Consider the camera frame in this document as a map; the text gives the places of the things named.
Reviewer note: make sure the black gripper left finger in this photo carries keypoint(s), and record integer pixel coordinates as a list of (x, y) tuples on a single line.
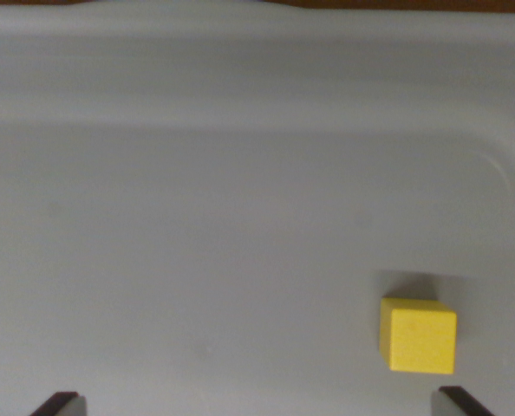
[(62, 405)]

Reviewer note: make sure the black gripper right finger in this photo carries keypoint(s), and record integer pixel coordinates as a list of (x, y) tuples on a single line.
[(454, 404)]

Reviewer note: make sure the yellow cube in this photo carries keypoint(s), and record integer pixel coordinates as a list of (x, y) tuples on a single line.
[(420, 340)]

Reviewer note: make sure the grey plastic bin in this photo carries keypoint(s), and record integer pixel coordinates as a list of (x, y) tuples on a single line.
[(223, 173)]

